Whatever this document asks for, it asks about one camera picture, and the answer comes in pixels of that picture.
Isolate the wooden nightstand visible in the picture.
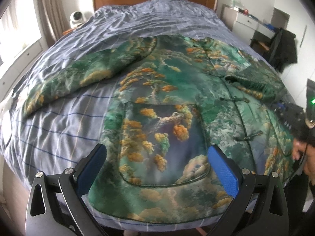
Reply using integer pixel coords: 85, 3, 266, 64
62, 28, 76, 36

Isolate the right hand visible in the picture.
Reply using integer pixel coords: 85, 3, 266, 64
292, 138, 315, 185

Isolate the white round fan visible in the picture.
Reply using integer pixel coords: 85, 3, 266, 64
69, 11, 85, 29

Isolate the green printed padded jacket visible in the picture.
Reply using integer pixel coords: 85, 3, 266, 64
23, 35, 294, 223

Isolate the blue checked bed duvet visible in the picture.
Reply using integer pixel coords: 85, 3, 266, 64
1, 0, 293, 231

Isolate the wooden chair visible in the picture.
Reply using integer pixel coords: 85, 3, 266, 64
250, 31, 271, 52

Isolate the beige curtain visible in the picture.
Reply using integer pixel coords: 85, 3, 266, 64
37, 0, 69, 47

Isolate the white desk with drawers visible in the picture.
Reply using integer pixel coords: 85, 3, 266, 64
221, 6, 275, 45

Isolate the dark jacket on chair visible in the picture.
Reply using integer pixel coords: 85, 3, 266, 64
265, 28, 298, 74

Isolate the white window cabinet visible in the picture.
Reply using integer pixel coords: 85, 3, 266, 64
1, 38, 47, 101

